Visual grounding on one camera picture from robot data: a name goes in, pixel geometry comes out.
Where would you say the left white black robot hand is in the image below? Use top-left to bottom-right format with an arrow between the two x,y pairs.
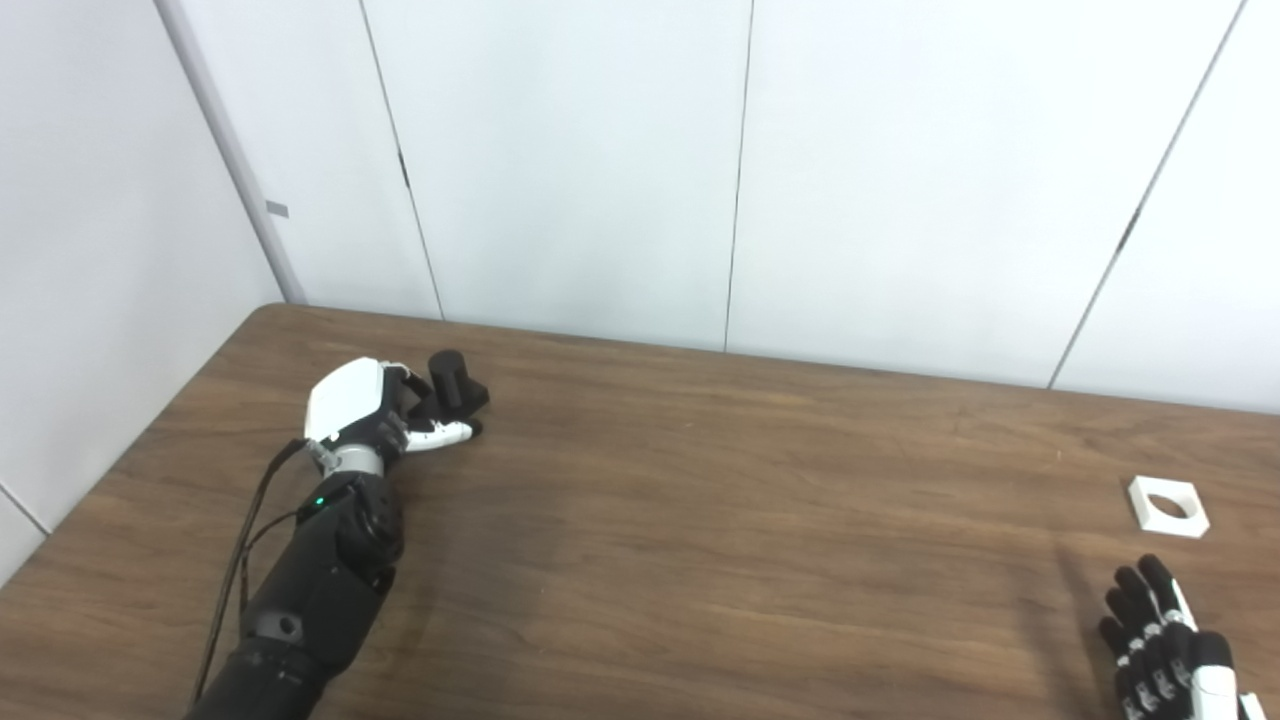
304,357 -> 483,453

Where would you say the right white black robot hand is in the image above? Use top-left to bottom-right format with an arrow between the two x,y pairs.
1098,555 -> 1271,720

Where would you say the black peg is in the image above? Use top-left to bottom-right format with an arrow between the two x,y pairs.
428,350 -> 491,413

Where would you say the white square piece with hole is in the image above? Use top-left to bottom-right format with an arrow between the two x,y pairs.
1127,476 -> 1211,539

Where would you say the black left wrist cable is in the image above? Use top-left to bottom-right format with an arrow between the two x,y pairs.
190,438 -> 323,706

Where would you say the grey wall corner post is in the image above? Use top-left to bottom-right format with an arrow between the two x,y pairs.
155,0 -> 307,304

